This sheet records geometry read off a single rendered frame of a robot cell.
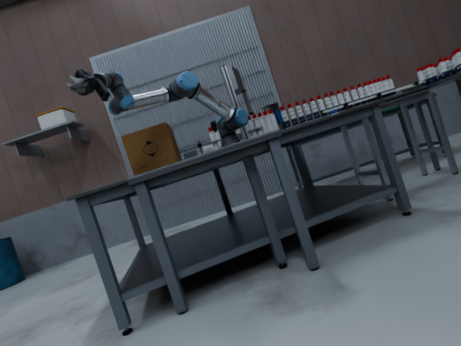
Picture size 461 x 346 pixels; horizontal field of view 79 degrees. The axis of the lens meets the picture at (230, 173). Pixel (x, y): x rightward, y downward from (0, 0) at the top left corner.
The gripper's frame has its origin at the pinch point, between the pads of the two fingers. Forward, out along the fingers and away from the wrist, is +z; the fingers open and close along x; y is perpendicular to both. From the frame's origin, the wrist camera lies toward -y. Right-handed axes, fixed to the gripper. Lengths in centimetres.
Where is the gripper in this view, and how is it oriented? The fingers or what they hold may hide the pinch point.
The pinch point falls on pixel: (73, 88)
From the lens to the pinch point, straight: 136.9
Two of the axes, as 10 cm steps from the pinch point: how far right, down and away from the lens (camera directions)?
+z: -2.0, 3.8, -9.0
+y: -8.2, -5.7, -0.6
